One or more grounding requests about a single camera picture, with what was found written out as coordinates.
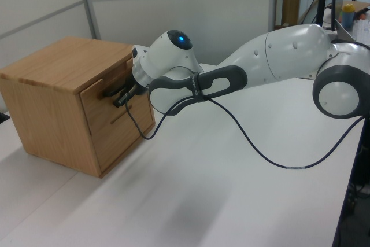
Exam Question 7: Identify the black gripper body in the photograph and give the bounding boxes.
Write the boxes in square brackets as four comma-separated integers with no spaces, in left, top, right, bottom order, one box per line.
[126,75,149,97]

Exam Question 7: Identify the wooden drawer with black handle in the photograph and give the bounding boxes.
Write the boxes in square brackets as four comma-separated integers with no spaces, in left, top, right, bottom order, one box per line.
[78,56,147,138]

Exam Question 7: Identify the wooden drawer with notch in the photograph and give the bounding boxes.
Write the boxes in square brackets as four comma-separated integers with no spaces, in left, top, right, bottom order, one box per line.
[90,96,156,173]

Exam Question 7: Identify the light wooden cabinet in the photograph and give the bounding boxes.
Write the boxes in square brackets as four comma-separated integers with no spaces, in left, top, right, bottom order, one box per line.
[0,36,156,179]

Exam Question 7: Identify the upright wooden board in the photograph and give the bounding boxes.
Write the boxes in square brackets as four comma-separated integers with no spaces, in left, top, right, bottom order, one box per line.
[280,0,302,27]

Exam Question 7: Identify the black stand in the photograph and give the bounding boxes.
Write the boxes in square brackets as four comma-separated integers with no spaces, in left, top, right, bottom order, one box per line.
[300,0,333,28]

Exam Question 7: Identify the blue bottle with yellow lid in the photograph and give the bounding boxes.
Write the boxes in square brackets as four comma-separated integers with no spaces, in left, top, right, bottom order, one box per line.
[340,3,356,30]

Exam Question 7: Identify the white printed box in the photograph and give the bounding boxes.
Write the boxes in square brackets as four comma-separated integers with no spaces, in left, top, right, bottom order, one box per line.
[353,19,370,42]

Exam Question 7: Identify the black printed cable strap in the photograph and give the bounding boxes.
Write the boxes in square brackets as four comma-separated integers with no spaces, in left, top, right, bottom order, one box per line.
[189,71,206,105]

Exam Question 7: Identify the grey partition post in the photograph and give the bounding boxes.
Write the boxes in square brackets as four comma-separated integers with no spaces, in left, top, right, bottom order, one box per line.
[75,0,101,40]

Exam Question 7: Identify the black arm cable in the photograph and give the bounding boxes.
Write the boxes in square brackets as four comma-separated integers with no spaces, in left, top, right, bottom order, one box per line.
[124,64,367,171]

